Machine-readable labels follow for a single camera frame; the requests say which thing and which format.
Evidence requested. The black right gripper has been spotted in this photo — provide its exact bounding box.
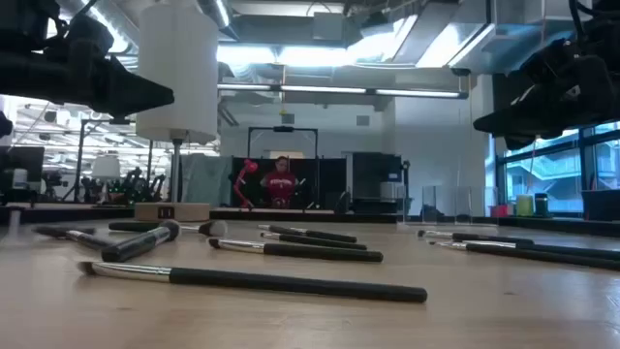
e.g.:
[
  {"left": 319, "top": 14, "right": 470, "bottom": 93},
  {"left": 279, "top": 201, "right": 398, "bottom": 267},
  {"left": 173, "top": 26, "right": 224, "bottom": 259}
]
[{"left": 472, "top": 37, "right": 620, "bottom": 151}]

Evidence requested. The window with dark frame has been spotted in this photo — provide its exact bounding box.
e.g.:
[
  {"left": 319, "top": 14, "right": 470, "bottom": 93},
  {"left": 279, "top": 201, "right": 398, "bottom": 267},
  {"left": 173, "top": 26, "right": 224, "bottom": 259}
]
[{"left": 493, "top": 120, "right": 620, "bottom": 215}]

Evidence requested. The grey ceiling box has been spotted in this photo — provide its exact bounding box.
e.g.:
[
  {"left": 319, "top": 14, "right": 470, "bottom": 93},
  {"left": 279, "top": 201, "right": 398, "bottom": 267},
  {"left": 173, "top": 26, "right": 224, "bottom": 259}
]
[{"left": 312, "top": 12, "right": 348, "bottom": 43}]

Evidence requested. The small white table lamp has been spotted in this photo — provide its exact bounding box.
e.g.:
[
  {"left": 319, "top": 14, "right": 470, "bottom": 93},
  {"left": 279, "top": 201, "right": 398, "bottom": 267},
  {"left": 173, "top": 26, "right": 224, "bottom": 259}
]
[{"left": 90, "top": 154, "right": 122, "bottom": 205}]

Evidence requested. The long-ferrule black makeup brush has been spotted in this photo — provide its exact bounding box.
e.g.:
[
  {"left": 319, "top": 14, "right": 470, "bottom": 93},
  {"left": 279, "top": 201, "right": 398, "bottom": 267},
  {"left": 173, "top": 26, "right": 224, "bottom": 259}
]
[{"left": 77, "top": 260, "right": 429, "bottom": 305}]

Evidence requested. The green cup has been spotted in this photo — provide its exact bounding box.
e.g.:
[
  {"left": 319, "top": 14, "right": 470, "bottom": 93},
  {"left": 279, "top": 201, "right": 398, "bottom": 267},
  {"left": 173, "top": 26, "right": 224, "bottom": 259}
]
[{"left": 514, "top": 193, "right": 536, "bottom": 218}]

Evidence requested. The thin black makeup brush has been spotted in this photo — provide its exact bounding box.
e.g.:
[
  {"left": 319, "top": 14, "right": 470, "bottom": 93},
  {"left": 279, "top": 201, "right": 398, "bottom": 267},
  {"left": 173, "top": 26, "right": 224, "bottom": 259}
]
[
  {"left": 428, "top": 239, "right": 620, "bottom": 271},
  {"left": 260, "top": 231, "right": 368, "bottom": 252},
  {"left": 418, "top": 229, "right": 536, "bottom": 246},
  {"left": 459, "top": 239, "right": 620, "bottom": 261},
  {"left": 257, "top": 223, "right": 358, "bottom": 244}
]

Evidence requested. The white box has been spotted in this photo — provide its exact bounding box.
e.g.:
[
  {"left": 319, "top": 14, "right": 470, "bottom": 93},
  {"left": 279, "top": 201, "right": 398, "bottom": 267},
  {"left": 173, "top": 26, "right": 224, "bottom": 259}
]
[{"left": 380, "top": 181, "right": 407, "bottom": 202}]

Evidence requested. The black partition panel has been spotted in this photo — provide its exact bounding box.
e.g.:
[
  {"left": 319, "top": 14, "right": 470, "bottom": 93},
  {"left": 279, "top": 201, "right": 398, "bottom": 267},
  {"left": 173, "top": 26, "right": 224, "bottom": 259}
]
[{"left": 231, "top": 155, "right": 348, "bottom": 211}]

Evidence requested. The silver ceiling duct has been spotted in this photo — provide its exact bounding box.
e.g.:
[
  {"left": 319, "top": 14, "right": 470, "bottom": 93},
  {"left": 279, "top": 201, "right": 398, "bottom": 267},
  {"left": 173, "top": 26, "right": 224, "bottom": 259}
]
[{"left": 196, "top": 0, "right": 238, "bottom": 40}]

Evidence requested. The grey-green cloth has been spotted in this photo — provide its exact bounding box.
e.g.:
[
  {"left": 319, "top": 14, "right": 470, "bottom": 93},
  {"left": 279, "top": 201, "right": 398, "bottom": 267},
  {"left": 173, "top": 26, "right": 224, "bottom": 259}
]
[{"left": 179, "top": 153, "right": 234, "bottom": 207}]

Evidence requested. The black bin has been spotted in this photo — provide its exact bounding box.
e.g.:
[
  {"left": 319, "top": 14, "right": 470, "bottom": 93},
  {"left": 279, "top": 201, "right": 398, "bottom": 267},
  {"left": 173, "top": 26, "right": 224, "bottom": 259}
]
[{"left": 579, "top": 188, "right": 620, "bottom": 223}]

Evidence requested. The person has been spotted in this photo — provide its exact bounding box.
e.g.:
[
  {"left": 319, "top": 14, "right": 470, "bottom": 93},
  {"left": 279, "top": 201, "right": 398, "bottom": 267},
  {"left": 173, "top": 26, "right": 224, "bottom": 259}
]
[{"left": 260, "top": 154, "right": 301, "bottom": 210}]

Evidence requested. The clear acrylic organizer container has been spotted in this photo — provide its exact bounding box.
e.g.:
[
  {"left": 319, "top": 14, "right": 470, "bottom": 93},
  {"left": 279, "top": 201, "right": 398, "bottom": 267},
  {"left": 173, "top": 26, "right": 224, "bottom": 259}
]
[{"left": 396, "top": 185, "right": 500, "bottom": 228}]

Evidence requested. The red articulated desk lamp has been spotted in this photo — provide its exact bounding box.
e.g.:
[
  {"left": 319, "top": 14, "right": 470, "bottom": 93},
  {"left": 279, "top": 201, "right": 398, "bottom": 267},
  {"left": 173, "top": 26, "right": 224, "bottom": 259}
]
[{"left": 232, "top": 158, "right": 261, "bottom": 210}]

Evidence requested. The white cylindrical cup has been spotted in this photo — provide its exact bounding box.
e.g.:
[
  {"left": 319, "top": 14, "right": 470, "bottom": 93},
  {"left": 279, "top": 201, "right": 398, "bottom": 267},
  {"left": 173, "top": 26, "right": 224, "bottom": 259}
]
[{"left": 134, "top": 0, "right": 220, "bottom": 223}]

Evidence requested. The black gantry frame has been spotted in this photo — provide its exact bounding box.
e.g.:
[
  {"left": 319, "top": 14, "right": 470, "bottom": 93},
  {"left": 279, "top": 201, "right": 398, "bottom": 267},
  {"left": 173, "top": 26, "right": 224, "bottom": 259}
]
[{"left": 246, "top": 125, "right": 320, "bottom": 210}]

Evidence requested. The flat-head black makeup brush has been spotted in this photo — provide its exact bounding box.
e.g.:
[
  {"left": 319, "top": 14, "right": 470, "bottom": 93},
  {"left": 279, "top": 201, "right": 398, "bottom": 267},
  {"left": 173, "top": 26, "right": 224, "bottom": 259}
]
[{"left": 207, "top": 237, "right": 385, "bottom": 264}]

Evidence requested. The fluffy white-tip makeup brush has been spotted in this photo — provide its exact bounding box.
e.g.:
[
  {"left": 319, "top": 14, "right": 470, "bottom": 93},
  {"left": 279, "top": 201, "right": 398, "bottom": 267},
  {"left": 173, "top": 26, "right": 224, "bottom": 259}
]
[{"left": 108, "top": 219, "right": 230, "bottom": 238}]

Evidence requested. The small grey peg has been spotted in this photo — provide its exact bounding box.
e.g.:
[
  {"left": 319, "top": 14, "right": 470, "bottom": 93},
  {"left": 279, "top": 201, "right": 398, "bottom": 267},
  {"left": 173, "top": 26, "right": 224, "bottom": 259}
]
[{"left": 5, "top": 206, "right": 24, "bottom": 246}]

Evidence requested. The yellow hanging cord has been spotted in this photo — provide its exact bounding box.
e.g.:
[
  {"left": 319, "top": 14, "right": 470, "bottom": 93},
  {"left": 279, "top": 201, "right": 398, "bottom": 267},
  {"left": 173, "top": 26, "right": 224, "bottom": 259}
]
[{"left": 278, "top": 62, "right": 288, "bottom": 117}]

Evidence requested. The black metal stand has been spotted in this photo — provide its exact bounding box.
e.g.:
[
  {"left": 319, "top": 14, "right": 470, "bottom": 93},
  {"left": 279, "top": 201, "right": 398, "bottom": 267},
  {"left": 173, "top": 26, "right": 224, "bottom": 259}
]
[{"left": 72, "top": 118, "right": 117, "bottom": 204}]

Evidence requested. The pale-head black makeup brush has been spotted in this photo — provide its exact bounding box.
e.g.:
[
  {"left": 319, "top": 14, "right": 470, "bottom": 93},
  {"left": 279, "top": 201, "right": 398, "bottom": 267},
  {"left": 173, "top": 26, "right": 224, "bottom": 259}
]
[{"left": 32, "top": 225, "right": 117, "bottom": 252}]

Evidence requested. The long tube ceiling light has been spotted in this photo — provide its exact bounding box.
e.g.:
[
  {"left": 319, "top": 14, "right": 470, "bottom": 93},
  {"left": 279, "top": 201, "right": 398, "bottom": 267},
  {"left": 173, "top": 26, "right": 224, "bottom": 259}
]
[{"left": 216, "top": 82, "right": 470, "bottom": 101}]

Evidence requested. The black computer monitor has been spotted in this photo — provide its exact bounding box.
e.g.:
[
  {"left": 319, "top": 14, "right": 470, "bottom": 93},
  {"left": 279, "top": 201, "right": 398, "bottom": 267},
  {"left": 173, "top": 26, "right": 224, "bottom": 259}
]
[{"left": 0, "top": 144, "right": 47, "bottom": 195}]

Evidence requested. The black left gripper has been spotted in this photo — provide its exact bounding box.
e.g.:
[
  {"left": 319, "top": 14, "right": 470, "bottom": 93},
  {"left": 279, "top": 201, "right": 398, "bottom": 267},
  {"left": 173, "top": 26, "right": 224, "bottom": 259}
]
[{"left": 0, "top": 16, "right": 175, "bottom": 118}]

